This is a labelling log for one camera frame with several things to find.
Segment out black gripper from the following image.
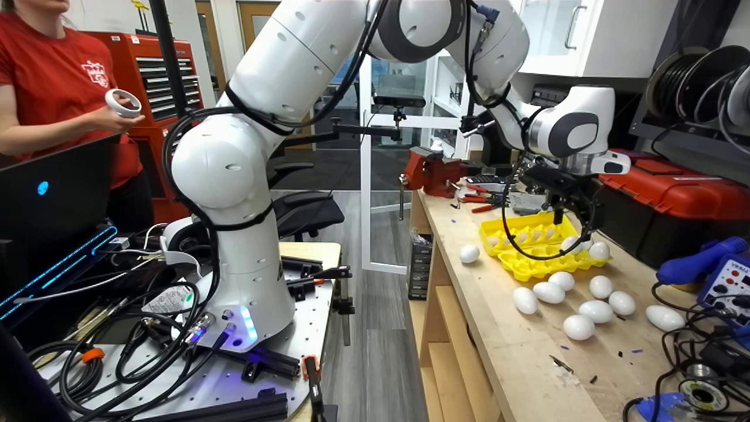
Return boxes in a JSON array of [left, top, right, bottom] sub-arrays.
[[521, 162, 605, 241]]

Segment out white tape roll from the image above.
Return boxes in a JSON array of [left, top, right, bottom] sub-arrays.
[[104, 87, 145, 120]]

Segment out bare person forearm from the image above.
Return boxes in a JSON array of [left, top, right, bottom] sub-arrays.
[[0, 102, 104, 158]]

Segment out yellow plastic egg tray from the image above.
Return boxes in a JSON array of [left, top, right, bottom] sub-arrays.
[[479, 209, 610, 285]]

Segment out bare person hand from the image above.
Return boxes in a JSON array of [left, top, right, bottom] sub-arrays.
[[89, 102, 148, 139]]

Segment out red and black toolbox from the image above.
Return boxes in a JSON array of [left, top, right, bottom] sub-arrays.
[[595, 151, 750, 267]]

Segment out red bench vise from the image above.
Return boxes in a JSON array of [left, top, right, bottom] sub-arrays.
[[401, 147, 469, 198]]

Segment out blue soldering station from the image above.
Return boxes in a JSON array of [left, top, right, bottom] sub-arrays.
[[697, 255, 750, 316]]

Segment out blue tape piece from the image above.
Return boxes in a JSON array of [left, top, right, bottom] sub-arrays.
[[633, 391, 692, 422]]

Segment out round metal holder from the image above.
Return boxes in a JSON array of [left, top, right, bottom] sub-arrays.
[[678, 374, 732, 414]]

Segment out black office chair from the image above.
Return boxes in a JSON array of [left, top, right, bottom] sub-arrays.
[[268, 158, 346, 241]]

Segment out red tool chest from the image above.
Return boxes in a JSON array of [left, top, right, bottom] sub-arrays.
[[89, 30, 205, 224]]

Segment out black vertical pole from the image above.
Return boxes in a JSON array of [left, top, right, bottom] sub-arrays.
[[148, 0, 191, 121]]

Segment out black laptop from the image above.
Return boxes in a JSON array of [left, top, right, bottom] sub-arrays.
[[0, 134, 123, 265]]

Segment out blue edged black case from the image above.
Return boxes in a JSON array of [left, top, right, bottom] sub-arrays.
[[0, 219, 122, 324]]

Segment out person in red shirt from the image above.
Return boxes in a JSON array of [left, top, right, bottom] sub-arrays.
[[0, 0, 156, 237]]

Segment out blue handled tool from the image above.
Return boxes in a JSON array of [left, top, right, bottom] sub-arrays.
[[653, 233, 750, 285]]

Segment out black cable tangle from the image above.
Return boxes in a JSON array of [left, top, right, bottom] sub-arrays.
[[622, 278, 750, 422]]

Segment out white wall cabinet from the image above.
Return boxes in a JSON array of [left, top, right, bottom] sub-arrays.
[[510, 0, 682, 82]]

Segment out black cable spools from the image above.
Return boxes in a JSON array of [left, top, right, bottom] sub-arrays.
[[644, 41, 750, 139]]

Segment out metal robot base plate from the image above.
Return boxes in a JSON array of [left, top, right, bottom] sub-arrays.
[[32, 239, 346, 422]]

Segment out black cables on base plate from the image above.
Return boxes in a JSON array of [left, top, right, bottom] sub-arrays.
[[25, 224, 237, 422]]

